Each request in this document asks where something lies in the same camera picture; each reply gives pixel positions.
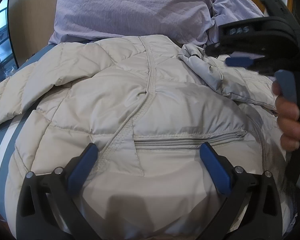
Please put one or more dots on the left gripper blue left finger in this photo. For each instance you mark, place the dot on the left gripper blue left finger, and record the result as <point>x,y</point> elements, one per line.
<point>46,207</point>

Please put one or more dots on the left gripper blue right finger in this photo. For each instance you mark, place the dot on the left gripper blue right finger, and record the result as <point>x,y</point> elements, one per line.
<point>251,209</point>

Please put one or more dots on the right lavender pillow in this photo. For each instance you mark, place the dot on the right lavender pillow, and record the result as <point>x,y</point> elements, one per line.
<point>228,11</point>

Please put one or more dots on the person's right hand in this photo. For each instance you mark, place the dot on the person's right hand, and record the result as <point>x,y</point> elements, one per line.
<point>288,114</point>

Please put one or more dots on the lavender pillow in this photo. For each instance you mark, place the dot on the lavender pillow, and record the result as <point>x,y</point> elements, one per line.
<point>228,11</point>
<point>184,21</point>

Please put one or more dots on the blue white striped bed sheet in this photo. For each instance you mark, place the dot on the blue white striped bed sheet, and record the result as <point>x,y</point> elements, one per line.
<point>9,132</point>

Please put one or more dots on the window with dark frame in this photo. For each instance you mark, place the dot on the window with dark frame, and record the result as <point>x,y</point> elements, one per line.
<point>8,64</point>

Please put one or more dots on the beige quilted down jacket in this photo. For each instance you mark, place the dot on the beige quilted down jacket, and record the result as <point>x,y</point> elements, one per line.
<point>148,105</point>

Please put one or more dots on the left lavender pillow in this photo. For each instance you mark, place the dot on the left lavender pillow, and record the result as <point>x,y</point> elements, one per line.
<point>184,21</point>

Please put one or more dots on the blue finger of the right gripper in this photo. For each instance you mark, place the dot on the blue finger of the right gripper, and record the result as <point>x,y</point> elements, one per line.
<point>244,62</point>
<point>286,81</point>

